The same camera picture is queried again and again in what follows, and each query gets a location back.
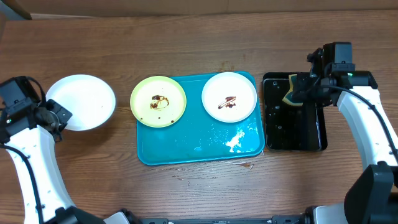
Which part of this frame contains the yellow green sponge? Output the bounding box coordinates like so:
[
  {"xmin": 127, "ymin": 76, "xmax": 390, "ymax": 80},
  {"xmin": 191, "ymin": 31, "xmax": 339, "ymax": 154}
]
[{"xmin": 282, "ymin": 74, "xmax": 303, "ymax": 106}]

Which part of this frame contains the white front plate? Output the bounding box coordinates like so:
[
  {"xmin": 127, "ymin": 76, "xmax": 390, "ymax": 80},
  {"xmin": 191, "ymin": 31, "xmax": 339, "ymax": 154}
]
[{"xmin": 46, "ymin": 74, "xmax": 116, "ymax": 131}]

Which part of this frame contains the yellow plate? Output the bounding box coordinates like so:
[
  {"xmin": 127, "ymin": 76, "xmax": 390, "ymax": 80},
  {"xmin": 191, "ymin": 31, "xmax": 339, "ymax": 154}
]
[{"xmin": 130, "ymin": 76, "xmax": 187, "ymax": 128}]

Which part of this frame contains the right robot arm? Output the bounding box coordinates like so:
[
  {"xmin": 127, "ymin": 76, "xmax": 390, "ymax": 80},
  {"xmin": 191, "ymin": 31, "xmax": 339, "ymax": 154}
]
[{"xmin": 285, "ymin": 71, "xmax": 397, "ymax": 223}]

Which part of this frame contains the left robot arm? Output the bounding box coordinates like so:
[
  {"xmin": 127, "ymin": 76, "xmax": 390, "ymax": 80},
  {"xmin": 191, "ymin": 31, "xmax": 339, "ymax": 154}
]
[{"xmin": 1, "ymin": 100, "xmax": 140, "ymax": 224}]

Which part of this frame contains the black water tray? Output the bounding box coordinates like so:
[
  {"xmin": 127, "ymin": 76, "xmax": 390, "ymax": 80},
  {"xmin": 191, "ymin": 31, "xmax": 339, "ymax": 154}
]
[{"xmin": 262, "ymin": 72, "xmax": 328, "ymax": 152}]

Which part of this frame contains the teal plastic tray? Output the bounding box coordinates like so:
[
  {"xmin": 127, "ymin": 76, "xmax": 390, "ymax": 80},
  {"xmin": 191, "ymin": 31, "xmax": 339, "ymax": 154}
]
[{"xmin": 136, "ymin": 73, "xmax": 266, "ymax": 166}]

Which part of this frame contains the white plate with sauce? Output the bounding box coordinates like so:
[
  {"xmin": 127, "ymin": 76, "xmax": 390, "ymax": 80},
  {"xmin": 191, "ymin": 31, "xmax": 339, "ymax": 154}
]
[{"xmin": 201, "ymin": 72, "xmax": 257, "ymax": 123}]

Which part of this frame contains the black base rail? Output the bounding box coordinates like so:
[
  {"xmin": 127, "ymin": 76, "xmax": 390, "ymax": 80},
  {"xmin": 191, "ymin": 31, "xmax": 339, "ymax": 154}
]
[{"xmin": 140, "ymin": 215, "xmax": 312, "ymax": 224}]

